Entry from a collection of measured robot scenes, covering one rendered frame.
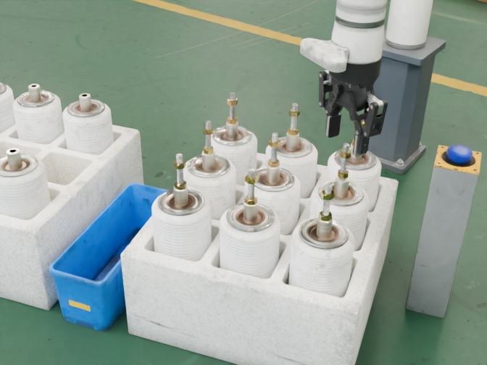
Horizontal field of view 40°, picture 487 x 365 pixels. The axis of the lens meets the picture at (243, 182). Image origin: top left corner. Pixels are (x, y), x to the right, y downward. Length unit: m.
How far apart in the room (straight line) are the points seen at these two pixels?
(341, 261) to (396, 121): 0.69
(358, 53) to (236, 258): 0.36
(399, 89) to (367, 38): 0.65
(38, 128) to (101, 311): 0.43
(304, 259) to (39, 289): 0.50
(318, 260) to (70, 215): 0.49
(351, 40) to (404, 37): 0.62
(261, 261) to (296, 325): 0.11
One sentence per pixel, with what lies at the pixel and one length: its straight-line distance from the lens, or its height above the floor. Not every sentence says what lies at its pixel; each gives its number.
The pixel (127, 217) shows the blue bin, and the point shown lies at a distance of 1.41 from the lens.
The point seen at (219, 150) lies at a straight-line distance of 1.25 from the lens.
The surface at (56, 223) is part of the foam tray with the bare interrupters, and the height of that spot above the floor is 0.16.
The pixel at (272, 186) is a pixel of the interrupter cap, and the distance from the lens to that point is 1.13.
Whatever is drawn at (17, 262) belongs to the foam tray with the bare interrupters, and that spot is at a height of 0.10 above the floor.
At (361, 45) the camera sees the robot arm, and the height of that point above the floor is 0.52.
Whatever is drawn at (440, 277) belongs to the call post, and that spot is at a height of 0.09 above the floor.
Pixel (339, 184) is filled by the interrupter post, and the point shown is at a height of 0.28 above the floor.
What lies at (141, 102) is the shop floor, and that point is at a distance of 1.99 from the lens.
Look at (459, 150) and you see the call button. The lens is 1.15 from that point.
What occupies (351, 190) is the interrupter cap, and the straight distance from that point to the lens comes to 1.14.
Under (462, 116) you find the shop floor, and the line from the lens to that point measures 2.02.
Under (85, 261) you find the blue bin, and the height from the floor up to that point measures 0.06.
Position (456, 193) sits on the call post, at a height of 0.27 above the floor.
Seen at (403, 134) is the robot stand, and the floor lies 0.10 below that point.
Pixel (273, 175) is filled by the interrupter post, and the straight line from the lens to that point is 1.14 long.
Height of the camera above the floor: 0.87
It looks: 33 degrees down
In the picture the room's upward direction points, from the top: 1 degrees clockwise
